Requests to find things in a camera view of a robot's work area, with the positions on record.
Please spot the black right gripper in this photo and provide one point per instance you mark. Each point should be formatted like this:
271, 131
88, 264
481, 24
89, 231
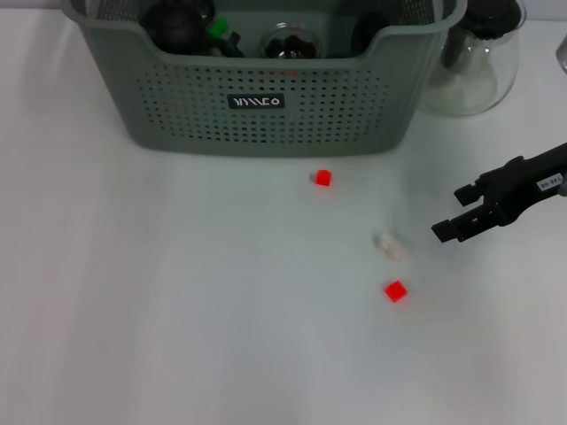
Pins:
522, 186

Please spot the small red building brick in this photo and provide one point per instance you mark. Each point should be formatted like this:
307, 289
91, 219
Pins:
323, 178
395, 291

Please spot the green rectangular building brick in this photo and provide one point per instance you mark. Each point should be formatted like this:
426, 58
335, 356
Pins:
218, 27

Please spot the grey perforated storage basket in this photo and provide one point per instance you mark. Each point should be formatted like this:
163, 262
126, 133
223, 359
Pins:
310, 124

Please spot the glass teapot black lid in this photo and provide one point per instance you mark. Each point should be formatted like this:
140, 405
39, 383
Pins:
469, 53

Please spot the black round teapot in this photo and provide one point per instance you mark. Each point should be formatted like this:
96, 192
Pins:
177, 24

